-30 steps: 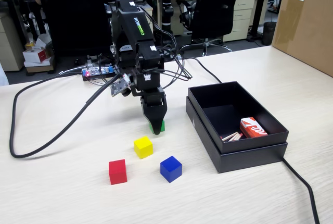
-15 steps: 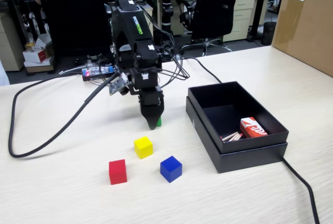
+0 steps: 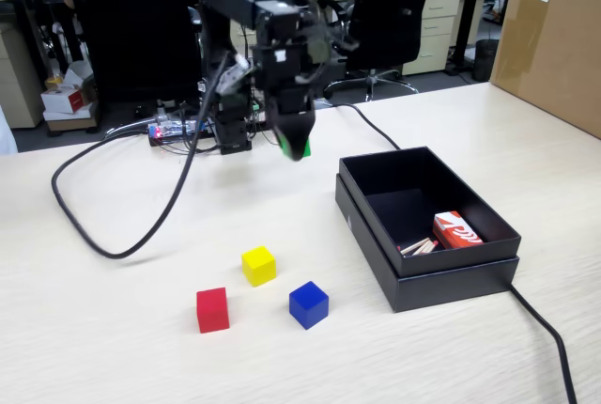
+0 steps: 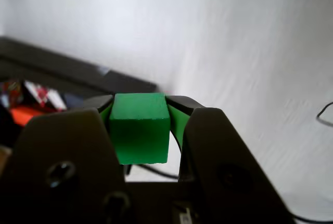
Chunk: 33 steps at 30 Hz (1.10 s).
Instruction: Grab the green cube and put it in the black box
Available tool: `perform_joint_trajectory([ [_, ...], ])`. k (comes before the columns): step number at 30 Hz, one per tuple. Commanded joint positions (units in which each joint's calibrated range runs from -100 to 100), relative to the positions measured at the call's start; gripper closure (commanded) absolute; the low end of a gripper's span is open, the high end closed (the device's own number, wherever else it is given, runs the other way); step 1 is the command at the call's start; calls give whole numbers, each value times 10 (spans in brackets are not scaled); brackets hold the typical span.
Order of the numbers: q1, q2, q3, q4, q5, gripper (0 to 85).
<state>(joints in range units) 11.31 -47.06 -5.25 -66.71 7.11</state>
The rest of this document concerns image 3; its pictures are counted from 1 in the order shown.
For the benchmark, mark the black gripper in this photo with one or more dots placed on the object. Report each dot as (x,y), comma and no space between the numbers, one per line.
(282,70)

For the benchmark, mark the green cube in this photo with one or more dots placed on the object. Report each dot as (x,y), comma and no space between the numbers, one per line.
(307,149)

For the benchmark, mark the yellow cube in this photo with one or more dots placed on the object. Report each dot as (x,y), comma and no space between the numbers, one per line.
(258,267)

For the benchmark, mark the blue cube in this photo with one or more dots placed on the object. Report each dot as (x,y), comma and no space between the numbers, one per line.
(307,306)

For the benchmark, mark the red cube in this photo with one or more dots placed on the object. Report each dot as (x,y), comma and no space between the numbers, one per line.
(212,311)

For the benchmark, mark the beige drawer cabinet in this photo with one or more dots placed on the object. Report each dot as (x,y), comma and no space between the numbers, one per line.
(245,40)

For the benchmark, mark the black cardboard box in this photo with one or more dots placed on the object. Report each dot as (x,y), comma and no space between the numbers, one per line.
(389,174)

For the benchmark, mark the robot controller board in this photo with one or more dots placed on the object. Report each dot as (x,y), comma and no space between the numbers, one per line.
(162,131)

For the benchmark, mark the black office chair chrome base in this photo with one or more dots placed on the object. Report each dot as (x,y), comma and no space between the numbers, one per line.
(394,9)

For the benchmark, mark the wooden matchstick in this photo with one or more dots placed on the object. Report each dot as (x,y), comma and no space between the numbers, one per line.
(415,244)
(427,249)
(421,247)

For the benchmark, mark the white drawer cabinet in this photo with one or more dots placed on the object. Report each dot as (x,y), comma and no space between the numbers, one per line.
(434,28)

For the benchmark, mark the black high-back office chair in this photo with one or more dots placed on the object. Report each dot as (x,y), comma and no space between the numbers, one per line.
(131,23)

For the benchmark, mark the orange white matchbox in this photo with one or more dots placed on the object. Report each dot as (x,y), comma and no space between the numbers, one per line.
(457,232)

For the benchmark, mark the black mesh trash can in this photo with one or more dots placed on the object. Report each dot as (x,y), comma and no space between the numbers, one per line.
(486,60)

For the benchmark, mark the open white cardboard box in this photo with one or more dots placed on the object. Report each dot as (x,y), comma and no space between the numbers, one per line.
(77,76)

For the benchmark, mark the flat brown cardboard box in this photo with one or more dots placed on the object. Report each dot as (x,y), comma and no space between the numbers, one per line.
(70,123)

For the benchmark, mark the white red small box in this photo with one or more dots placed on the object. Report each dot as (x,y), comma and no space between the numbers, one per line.
(66,101)

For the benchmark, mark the black open box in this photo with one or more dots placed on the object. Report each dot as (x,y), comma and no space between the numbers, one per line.
(446,289)

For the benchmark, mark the yellow tape roll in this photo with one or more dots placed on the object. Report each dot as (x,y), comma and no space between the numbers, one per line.
(54,81)

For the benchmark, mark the beige side cabinet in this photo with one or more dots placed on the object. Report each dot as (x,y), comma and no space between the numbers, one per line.
(19,80)

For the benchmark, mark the white garment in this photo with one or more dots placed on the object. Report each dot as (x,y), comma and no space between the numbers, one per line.
(7,134)

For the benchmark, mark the large brown cardboard box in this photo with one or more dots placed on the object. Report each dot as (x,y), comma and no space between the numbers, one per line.
(554,47)

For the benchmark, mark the small wrist camera board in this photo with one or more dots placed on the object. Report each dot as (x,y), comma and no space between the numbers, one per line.
(232,79)

